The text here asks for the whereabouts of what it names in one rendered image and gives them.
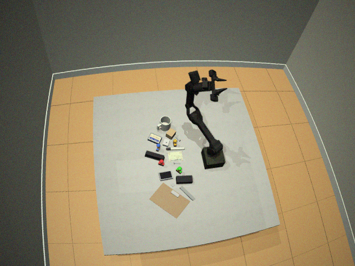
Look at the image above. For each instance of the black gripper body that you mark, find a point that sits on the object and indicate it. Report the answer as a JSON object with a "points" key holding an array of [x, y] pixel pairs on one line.
{"points": [[212, 85]]}

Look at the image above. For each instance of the grey mug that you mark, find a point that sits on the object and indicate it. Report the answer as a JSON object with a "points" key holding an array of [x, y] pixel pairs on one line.
{"points": [[165, 122]]}

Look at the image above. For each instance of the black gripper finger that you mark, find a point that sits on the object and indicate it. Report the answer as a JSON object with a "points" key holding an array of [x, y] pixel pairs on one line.
{"points": [[218, 79], [219, 91]]}

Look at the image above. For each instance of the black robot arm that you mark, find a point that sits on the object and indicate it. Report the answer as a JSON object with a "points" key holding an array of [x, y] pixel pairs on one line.
{"points": [[194, 87]]}

